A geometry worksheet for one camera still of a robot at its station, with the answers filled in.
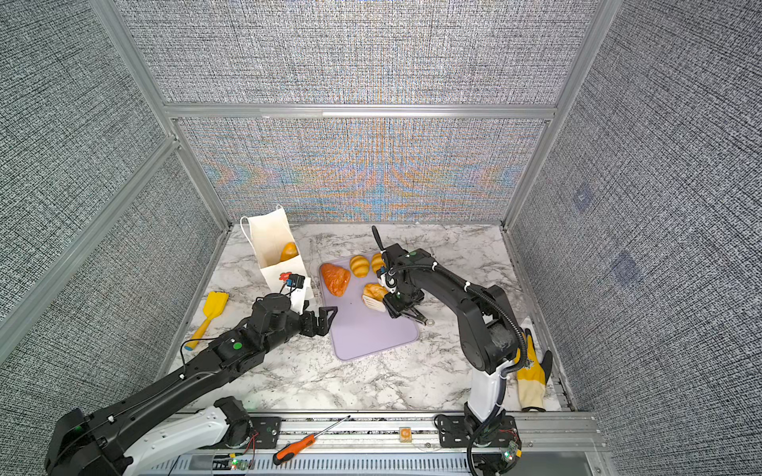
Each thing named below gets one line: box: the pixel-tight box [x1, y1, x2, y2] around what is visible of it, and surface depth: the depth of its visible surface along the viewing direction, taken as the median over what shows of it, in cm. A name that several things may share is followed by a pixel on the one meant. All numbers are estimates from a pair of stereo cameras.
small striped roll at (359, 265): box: [349, 254, 371, 279], surface depth 105 cm
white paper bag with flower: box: [240, 204, 313, 315], surface depth 89 cm
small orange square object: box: [398, 426, 412, 443], surface depth 75 cm
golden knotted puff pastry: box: [362, 282, 389, 302], surface depth 97 cm
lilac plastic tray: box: [321, 256, 419, 360], surface depth 92 cm
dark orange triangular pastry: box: [320, 262, 351, 298], surface depth 101 cm
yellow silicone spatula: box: [184, 290, 230, 352], surface depth 98 cm
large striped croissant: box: [279, 241, 299, 262], surface depth 102 cm
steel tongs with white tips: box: [400, 307, 436, 327], surface depth 84 cm
